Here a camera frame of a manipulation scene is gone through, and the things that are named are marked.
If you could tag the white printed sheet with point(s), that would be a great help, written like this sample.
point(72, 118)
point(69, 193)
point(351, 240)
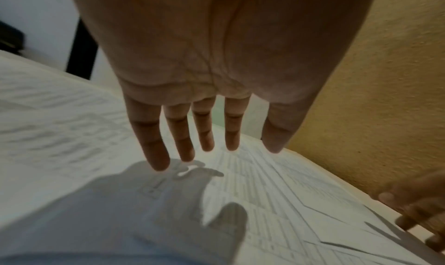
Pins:
point(69, 126)

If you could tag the black box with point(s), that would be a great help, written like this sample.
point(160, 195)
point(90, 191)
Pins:
point(12, 37)

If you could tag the black post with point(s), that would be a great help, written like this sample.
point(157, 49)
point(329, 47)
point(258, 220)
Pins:
point(82, 52)

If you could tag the person's right hand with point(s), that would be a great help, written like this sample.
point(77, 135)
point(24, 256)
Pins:
point(422, 198)

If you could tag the person's left hand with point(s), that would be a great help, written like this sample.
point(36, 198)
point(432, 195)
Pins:
point(215, 44)

